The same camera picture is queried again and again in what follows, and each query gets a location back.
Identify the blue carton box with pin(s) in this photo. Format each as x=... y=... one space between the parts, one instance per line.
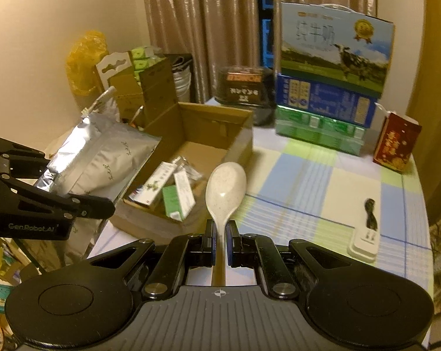
x=322 y=98

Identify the green tissue pack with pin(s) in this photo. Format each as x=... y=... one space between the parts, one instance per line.
x=142 y=53
x=142 y=65

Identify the speckled white spoon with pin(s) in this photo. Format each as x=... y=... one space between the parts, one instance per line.
x=226 y=186

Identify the white and green medicine box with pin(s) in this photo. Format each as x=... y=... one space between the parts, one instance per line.
x=151 y=186

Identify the silver foil bag leaf print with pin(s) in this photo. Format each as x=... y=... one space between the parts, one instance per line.
x=107 y=153

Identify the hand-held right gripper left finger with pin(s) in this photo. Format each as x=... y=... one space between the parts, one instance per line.
x=213 y=243

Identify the green carton pack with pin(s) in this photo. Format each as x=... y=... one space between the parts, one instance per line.
x=315 y=131

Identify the white power strip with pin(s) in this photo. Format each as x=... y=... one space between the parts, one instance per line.
x=364 y=245

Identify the white cardboard insert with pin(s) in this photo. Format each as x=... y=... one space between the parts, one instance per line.
x=112 y=67

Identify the stack of blue plastic crates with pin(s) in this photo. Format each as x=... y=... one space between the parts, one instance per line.
x=266 y=18

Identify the milk carton box cow print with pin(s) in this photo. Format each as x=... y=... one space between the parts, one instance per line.
x=333 y=44

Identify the yellow plastic bag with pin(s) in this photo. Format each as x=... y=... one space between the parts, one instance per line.
x=87 y=62

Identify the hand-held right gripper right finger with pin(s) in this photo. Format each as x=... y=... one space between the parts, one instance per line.
x=230 y=244

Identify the dark cake container brown label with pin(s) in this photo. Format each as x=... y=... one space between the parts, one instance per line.
x=242 y=91

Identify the red gift box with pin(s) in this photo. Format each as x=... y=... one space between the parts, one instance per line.
x=397 y=142

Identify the golden curtain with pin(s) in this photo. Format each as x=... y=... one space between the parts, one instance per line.
x=430 y=62

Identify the white ribbed bucket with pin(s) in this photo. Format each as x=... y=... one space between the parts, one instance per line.
x=182 y=78

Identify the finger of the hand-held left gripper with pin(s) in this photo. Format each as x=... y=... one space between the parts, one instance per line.
x=78 y=204
x=19 y=148

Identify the large brown cardboard box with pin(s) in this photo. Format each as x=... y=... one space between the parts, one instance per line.
x=158 y=87

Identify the clear plastic bag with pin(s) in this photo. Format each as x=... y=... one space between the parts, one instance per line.
x=191 y=170

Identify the slim white box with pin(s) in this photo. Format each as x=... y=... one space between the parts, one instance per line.
x=185 y=193

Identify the plaid cloth desktop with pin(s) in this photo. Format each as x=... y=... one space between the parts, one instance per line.
x=315 y=190

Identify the small green box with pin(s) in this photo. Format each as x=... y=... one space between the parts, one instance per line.
x=173 y=203

